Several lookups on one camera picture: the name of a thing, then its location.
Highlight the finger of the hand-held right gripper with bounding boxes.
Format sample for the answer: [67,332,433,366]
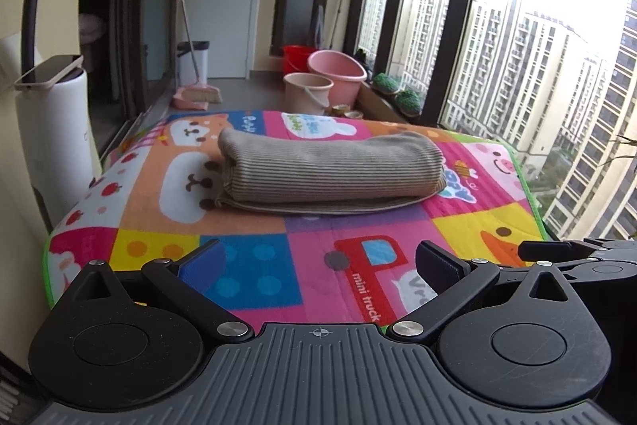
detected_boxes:
[558,258,637,279]
[518,237,637,259]

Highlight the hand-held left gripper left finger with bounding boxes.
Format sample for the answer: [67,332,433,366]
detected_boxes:
[74,237,252,343]

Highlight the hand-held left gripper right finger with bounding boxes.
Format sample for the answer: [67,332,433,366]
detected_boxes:
[391,240,573,346]

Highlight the striped beige knit garment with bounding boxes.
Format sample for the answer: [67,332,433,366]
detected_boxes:
[217,129,447,217]

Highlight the colourful cartoon printed blanket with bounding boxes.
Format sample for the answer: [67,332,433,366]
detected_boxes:
[42,109,551,339]

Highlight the green plant leaves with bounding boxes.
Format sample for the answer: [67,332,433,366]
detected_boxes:
[600,133,637,168]

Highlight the apartment buildings outside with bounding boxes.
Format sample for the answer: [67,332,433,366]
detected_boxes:
[358,0,637,241]

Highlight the pink dustpan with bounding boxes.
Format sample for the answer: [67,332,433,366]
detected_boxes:
[172,86,211,111]

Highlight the white cylindrical appliance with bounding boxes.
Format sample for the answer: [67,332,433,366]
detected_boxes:
[14,67,98,231]

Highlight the beige plastic bucket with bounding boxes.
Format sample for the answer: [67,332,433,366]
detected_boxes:
[283,73,334,116]

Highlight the white trash bin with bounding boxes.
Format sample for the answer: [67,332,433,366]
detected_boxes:
[177,41,210,87]

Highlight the pink plastic basin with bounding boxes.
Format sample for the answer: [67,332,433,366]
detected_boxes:
[307,50,369,103]

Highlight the red plastic bucket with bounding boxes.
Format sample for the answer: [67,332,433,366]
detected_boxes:
[283,45,317,74]

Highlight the dark sliding glass door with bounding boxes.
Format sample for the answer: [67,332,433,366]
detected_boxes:
[80,0,190,147]

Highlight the pink cased phone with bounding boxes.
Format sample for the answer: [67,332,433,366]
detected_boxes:
[14,54,84,90]

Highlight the pink bedding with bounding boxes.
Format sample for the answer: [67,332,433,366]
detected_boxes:
[78,13,107,45]

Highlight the dark framed frosted glass door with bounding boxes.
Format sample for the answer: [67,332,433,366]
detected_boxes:
[270,0,334,57]

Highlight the pink handled broom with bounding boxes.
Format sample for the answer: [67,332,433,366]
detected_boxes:
[166,0,223,106]

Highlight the black window frame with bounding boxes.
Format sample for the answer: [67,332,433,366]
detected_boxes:
[343,0,486,129]

